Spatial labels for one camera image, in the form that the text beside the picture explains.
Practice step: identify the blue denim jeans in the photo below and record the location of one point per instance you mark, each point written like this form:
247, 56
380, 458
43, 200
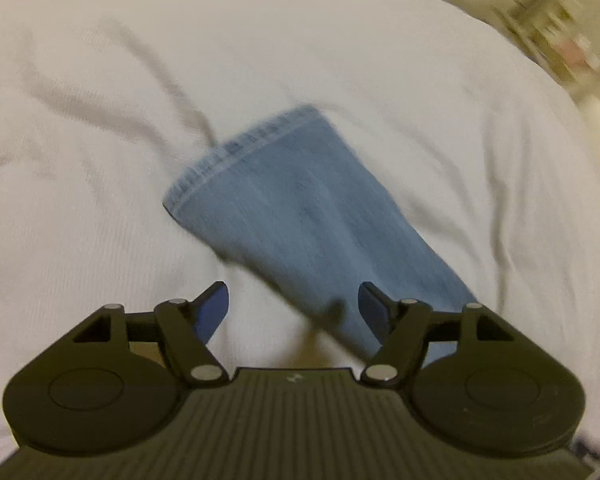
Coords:
300, 210

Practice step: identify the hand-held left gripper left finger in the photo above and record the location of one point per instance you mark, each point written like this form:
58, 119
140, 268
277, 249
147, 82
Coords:
214, 310

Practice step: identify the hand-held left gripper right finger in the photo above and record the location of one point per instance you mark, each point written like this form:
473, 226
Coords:
372, 311

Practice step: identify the cluttered shelf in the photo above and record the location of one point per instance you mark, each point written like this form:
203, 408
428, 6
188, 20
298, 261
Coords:
562, 30

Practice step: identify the white bed sheet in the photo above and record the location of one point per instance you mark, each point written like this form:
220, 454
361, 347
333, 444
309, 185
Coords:
105, 185

